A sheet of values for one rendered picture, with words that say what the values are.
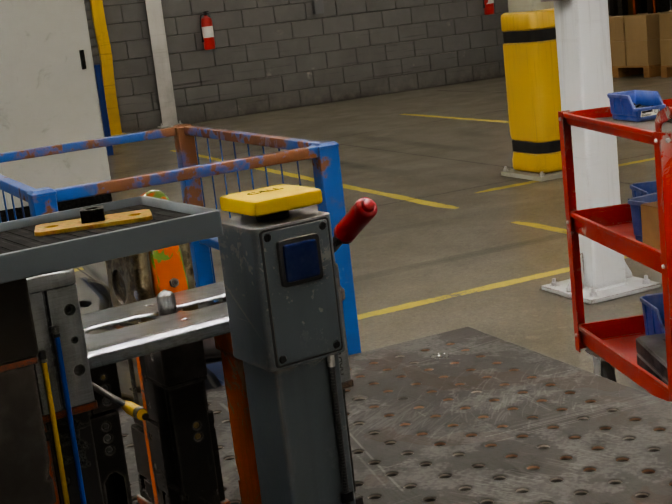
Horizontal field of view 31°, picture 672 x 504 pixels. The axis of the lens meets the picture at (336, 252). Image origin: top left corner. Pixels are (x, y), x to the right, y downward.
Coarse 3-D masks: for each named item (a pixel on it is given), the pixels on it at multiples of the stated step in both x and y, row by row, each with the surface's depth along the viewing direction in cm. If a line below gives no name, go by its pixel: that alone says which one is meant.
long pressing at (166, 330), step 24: (192, 288) 137; (216, 288) 135; (96, 312) 130; (120, 312) 129; (144, 312) 128; (192, 312) 126; (216, 312) 124; (96, 336) 120; (120, 336) 119; (144, 336) 117; (168, 336) 117; (192, 336) 118; (96, 360) 113; (120, 360) 115
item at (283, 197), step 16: (240, 192) 95; (256, 192) 94; (272, 192) 93; (288, 192) 92; (304, 192) 92; (320, 192) 93; (224, 208) 94; (240, 208) 92; (256, 208) 90; (272, 208) 90; (288, 208) 91
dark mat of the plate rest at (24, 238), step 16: (128, 208) 94; (144, 208) 93; (160, 208) 92; (128, 224) 86; (144, 224) 85; (0, 240) 85; (16, 240) 85; (32, 240) 84; (48, 240) 83; (64, 240) 82
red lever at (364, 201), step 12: (360, 204) 101; (372, 204) 101; (348, 216) 102; (360, 216) 101; (372, 216) 101; (336, 228) 104; (348, 228) 103; (360, 228) 102; (336, 240) 105; (348, 240) 104
